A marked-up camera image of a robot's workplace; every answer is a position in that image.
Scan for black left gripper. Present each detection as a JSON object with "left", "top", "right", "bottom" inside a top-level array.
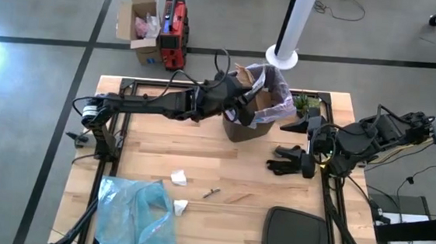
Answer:
[{"left": 192, "top": 71, "right": 267, "bottom": 129}]

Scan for open cardboard box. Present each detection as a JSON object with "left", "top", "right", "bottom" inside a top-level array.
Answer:
[{"left": 113, "top": 0, "right": 166, "bottom": 66}]

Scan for purple drawstring trash bag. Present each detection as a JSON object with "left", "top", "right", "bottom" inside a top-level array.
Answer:
[{"left": 240, "top": 61, "right": 301, "bottom": 133}]

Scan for dark plastic trash bin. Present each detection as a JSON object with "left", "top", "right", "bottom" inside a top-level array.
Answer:
[{"left": 220, "top": 60, "right": 297, "bottom": 147}]

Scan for small grey stick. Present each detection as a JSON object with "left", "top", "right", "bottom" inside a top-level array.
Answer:
[{"left": 202, "top": 186, "right": 222, "bottom": 201}]

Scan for small black clamp device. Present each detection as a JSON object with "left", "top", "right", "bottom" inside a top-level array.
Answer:
[{"left": 64, "top": 131, "right": 90, "bottom": 148}]

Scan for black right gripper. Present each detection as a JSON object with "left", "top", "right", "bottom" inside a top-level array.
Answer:
[{"left": 274, "top": 110, "right": 341, "bottom": 182}]

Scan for red tool case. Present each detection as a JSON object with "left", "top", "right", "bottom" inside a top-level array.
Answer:
[{"left": 155, "top": 0, "right": 194, "bottom": 72}]

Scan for black plastic bin lid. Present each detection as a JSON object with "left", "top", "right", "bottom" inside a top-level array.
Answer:
[{"left": 260, "top": 204, "right": 333, "bottom": 244}]

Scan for white pole with round base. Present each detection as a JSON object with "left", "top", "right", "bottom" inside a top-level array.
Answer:
[{"left": 263, "top": 0, "right": 320, "bottom": 73}]

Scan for pink wrapped item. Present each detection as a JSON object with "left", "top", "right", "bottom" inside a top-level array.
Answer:
[{"left": 132, "top": 15, "right": 150, "bottom": 40}]

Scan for small potted succulent plant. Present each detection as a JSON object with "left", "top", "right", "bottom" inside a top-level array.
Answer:
[{"left": 290, "top": 90, "right": 323, "bottom": 121}]

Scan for translucent blue plastic bag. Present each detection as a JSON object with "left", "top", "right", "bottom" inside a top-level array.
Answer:
[{"left": 93, "top": 173, "right": 183, "bottom": 244}]

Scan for brown paper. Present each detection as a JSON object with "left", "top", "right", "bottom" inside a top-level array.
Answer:
[{"left": 232, "top": 61, "right": 259, "bottom": 90}]

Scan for black rig frame beam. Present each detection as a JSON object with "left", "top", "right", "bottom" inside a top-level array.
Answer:
[{"left": 373, "top": 209, "right": 436, "bottom": 244}]

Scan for black aluminium table frame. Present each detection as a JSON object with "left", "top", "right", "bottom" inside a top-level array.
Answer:
[{"left": 52, "top": 70, "right": 395, "bottom": 244}]

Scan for black fabric gloves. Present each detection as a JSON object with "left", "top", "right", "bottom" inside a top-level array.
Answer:
[{"left": 264, "top": 142, "right": 305, "bottom": 180}]

